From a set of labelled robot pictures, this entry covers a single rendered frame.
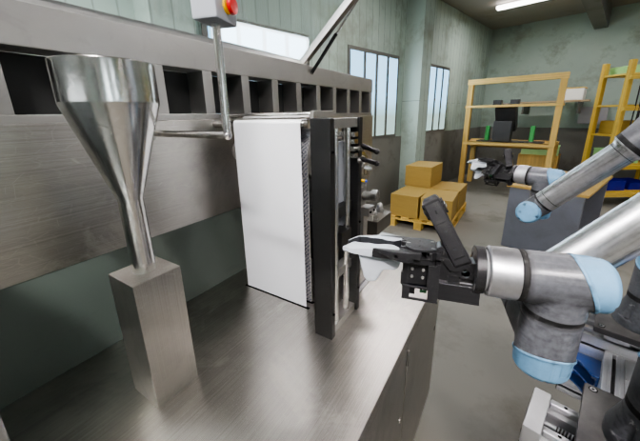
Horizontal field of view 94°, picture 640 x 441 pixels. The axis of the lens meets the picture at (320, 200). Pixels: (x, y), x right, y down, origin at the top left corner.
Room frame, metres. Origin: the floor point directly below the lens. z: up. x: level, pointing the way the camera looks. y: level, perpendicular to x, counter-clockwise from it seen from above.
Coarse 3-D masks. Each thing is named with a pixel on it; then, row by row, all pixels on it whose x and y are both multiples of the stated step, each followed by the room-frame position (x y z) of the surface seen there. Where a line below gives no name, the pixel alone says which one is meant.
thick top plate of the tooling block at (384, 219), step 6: (384, 210) 1.27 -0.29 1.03; (378, 216) 1.19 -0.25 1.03; (384, 216) 1.19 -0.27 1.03; (372, 222) 1.14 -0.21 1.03; (378, 222) 1.14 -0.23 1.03; (384, 222) 1.19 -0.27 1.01; (372, 228) 1.14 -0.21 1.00; (378, 228) 1.14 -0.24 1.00; (384, 228) 1.19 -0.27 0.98; (372, 234) 1.13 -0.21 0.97
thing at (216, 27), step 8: (216, 24) 0.61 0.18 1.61; (216, 32) 0.61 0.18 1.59; (216, 40) 0.61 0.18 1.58; (216, 48) 0.61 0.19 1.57; (216, 56) 0.61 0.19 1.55; (216, 64) 0.61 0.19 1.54; (224, 64) 0.62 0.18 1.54; (216, 72) 0.61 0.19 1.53; (224, 72) 0.61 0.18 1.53; (224, 80) 0.61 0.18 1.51; (224, 88) 0.61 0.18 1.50; (224, 96) 0.61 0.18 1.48; (224, 104) 0.61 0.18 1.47; (224, 112) 0.61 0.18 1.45; (224, 120) 0.61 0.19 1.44; (224, 128) 0.61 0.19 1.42
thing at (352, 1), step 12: (24, 0) 0.64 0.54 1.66; (36, 0) 0.66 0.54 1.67; (84, 12) 0.73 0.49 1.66; (132, 24) 0.81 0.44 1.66; (336, 24) 1.32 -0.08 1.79; (192, 36) 0.95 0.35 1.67; (324, 36) 1.34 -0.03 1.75; (336, 36) 1.35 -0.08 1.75; (240, 48) 1.10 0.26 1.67; (312, 48) 1.37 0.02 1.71; (288, 60) 1.31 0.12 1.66; (312, 72) 1.41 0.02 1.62
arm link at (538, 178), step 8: (536, 168) 1.12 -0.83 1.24; (544, 168) 1.11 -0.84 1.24; (528, 176) 1.12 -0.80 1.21; (536, 176) 1.10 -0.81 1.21; (544, 176) 1.08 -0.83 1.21; (552, 176) 1.06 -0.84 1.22; (560, 176) 1.05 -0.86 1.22; (528, 184) 1.13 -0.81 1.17; (536, 184) 1.10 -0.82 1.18; (544, 184) 1.08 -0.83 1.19
